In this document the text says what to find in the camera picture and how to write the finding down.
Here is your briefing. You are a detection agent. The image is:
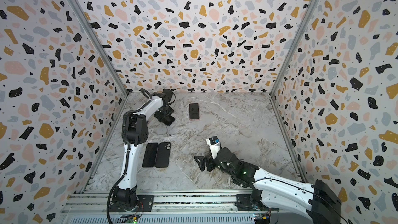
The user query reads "purple phone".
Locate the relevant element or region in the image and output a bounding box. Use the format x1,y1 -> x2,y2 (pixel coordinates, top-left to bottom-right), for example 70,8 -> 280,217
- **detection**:
142,143 -> 159,168

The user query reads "black phone case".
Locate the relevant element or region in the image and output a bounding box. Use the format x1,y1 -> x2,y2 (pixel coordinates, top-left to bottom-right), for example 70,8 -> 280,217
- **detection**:
155,142 -> 171,168

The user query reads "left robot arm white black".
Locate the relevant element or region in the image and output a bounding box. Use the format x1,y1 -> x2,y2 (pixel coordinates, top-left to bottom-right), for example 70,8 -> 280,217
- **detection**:
107,89 -> 176,211

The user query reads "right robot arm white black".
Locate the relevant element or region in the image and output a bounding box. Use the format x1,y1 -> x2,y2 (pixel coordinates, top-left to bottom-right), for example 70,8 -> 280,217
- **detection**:
194,147 -> 343,224

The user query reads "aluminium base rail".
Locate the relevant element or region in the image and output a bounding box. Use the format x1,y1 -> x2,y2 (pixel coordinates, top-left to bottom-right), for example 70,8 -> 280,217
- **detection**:
59,189 -> 312,224

